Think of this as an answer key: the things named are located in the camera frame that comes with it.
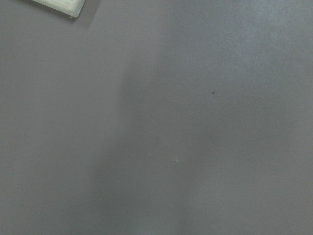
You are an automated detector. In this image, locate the wooden cutting board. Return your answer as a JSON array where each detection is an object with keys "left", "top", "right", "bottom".
[{"left": 31, "top": 0, "right": 86, "bottom": 19}]

